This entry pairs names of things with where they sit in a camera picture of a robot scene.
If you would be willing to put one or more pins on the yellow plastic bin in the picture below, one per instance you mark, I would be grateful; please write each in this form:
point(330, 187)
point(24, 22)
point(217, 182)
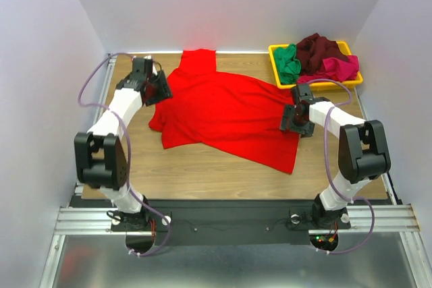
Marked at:
point(316, 86)

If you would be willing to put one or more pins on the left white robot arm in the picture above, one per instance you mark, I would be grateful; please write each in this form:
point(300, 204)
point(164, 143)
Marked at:
point(103, 153)

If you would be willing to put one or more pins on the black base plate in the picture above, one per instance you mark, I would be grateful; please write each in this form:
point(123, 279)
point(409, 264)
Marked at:
point(226, 223)

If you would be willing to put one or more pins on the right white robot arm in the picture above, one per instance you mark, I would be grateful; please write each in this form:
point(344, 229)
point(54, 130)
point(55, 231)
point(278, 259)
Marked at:
point(362, 155)

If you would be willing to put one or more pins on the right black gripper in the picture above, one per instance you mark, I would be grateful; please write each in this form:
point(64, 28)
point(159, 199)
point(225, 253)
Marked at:
point(291, 119)

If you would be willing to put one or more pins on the green t shirt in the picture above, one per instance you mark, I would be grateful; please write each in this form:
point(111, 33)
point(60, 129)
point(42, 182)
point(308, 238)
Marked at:
point(287, 65)

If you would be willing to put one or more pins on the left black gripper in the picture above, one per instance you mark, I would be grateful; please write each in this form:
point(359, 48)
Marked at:
point(165, 92)

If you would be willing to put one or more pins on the maroon t shirt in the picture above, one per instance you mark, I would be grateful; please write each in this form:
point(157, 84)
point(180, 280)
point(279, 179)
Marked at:
point(312, 50)

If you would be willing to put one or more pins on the magenta t shirt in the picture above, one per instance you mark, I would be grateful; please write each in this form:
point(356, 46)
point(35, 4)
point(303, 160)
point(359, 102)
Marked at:
point(335, 69)

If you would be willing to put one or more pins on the aluminium frame rail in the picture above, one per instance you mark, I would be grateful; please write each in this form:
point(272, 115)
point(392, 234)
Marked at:
point(82, 221)

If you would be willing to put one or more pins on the red t shirt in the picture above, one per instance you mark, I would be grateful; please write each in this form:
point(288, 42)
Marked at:
point(237, 114)

